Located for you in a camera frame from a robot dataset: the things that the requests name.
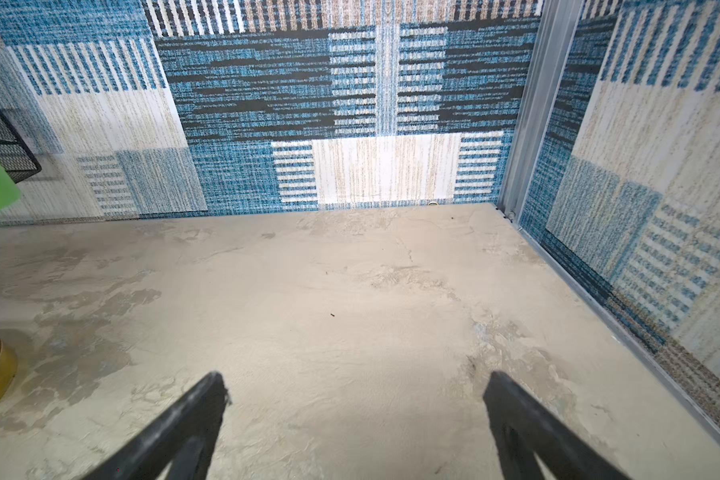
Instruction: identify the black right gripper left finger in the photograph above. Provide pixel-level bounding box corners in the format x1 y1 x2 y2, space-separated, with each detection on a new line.
85 371 228 479

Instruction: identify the black mesh shelf rack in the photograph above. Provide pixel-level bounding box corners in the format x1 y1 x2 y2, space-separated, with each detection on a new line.
0 109 42 183

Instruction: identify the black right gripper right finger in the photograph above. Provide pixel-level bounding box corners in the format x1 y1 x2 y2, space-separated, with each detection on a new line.
483 371 627 479

